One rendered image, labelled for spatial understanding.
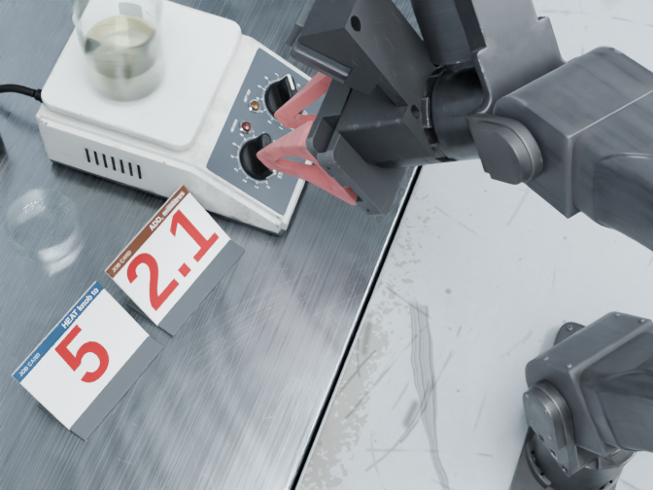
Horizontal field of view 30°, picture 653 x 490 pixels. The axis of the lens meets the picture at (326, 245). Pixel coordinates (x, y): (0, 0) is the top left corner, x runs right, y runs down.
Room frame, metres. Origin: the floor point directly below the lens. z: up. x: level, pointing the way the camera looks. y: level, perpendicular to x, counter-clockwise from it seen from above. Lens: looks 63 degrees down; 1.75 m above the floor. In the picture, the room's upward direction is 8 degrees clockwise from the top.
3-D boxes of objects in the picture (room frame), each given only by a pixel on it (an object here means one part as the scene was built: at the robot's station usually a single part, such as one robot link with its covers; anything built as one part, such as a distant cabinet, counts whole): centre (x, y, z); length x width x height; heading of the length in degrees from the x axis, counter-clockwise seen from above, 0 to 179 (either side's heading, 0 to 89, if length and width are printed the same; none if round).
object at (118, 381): (0.30, 0.16, 0.92); 0.09 x 0.06 x 0.04; 152
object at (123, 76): (0.50, 0.16, 1.03); 0.07 x 0.06 x 0.08; 41
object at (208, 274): (0.39, 0.11, 0.92); 0.09 x 0.06 x 0.04; 152
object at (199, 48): (0.52, 0.15, 0.98); 0.12 x 0.12 x 0.01; 78
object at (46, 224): (0.41, 0.22, 0.91); 0.06 x 0.06 x 0.02
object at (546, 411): (0.29, -0.19, 1.00); 0.09 x 0.06 x 0.06; 130
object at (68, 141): (0.51, 0.13, 0.94); 0.22 x 0.13 x 0.08; 79
